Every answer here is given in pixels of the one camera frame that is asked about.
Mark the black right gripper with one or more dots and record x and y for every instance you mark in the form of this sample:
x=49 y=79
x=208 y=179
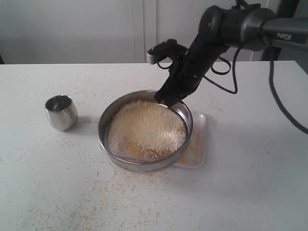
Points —
x=197 y=61

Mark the round stainless steel sieve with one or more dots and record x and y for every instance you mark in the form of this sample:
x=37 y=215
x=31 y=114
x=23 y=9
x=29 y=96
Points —
x=142 y=166

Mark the stainless steel cup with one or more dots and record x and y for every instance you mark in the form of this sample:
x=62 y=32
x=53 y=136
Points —
x=61 y=112

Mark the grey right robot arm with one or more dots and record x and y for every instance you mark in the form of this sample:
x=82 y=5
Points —
x=251 y=28

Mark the sifted yellow millet on tray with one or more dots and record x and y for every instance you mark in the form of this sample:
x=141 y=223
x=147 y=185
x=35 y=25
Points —
x=191 y=155

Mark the white plastic tray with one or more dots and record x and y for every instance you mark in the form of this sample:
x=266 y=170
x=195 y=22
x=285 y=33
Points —
x=149 y=139

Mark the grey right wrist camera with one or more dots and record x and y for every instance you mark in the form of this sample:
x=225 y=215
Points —
x=167 y=49

